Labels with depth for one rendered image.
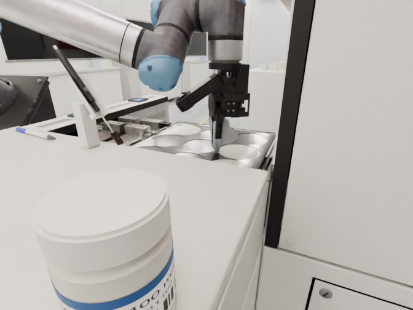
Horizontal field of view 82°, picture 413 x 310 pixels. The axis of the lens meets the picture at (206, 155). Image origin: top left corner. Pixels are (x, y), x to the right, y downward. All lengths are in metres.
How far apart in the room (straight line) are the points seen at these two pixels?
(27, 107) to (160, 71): 0.62
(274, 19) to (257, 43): 0.81
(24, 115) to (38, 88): 0.11
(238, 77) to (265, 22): 8.12
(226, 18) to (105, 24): 0.22
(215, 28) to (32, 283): 0.47
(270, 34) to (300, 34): 8.26
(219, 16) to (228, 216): 0.38
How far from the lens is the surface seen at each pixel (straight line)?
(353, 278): 0.49
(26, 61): 3.98
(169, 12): 0.54
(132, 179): 0.16
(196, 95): 0.54
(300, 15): 0.34
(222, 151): 0.61
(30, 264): 0.27
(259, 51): 8.64
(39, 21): 0.53
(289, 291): 0.53
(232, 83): 0.56
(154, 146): 0.66
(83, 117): 0.49
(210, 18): 0.54
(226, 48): 0.52
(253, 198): 0.31
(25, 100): 1.01
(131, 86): 5.30
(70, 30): 0.51
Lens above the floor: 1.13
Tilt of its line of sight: 23 degrees down
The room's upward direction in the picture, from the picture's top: straight up
